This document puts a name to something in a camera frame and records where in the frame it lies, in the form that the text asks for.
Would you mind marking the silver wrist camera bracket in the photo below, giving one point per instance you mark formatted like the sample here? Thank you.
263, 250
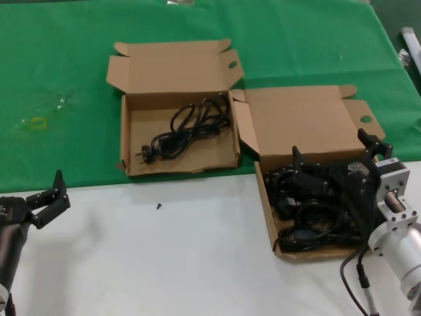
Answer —
393, 174

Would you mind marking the small black screw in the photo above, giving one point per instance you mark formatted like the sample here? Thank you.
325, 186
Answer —
158, 206

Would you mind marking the clear plastic film scrap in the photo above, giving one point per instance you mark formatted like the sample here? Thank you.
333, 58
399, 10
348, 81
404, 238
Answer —
60, 106

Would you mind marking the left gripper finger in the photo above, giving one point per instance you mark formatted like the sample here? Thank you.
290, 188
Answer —
60, 184
52, 210

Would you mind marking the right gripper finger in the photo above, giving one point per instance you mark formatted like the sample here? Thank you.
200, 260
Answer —
376, 146
307, 172

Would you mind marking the grey metal bracket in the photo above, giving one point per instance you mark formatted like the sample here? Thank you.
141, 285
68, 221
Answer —
179, 2

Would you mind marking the white tube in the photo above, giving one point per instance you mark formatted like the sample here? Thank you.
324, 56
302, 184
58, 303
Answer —
412, 42

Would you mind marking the green tablecloth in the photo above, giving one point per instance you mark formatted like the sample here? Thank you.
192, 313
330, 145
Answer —
296, 39

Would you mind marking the brown cardboard mailer box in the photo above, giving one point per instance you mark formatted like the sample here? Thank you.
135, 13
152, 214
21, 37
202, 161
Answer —
296, 125

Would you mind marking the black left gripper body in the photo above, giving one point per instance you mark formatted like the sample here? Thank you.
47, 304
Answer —
11, 230

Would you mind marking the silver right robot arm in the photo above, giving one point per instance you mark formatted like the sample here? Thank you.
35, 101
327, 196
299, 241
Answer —
404, 253

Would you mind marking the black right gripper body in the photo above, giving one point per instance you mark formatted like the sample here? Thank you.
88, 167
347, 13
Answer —
355, 179

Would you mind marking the brown cardboard box torn rim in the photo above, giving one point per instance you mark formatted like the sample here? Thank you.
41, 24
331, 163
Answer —
164, 75

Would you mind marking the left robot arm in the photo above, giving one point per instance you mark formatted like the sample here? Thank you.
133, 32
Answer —
5, 303

